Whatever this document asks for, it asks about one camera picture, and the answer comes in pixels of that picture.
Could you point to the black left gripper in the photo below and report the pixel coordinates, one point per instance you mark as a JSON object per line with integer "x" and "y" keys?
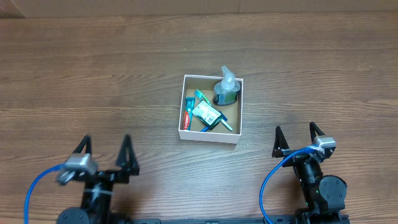
{"x": 106, "y": 177}

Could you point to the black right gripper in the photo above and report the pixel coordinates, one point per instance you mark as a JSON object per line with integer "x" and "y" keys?
{"x": 300, "y": 157}

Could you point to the blue disposable razor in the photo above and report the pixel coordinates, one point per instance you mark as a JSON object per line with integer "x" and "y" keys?
{"x": 223, "y": 121}

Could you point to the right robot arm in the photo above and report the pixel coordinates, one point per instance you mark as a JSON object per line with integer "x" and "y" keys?
{"x": 324, "y": 194}

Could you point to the Colgate toothpaste tube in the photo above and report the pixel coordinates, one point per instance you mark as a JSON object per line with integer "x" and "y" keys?
{"x": 187, "y": 117}

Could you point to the white green soap packet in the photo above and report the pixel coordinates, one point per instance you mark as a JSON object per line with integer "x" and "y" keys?
{"x": 207, "y": 114}

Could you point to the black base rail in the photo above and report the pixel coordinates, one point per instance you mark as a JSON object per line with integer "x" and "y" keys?
{"x": 277, "y": 219}

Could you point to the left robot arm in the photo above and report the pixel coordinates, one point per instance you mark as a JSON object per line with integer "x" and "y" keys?
{"x": 98, "y": 189}

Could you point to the clear soap pump bottle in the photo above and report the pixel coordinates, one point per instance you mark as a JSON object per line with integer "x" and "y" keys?
{"x": 226, "y": 90}

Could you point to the white cardboard box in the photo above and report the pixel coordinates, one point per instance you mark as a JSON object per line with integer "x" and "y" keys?
{"x": 233, "y": 113}

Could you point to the green white toothbrush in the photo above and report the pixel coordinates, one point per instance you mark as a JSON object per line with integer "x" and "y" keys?
{"x": 201, "y": 96}

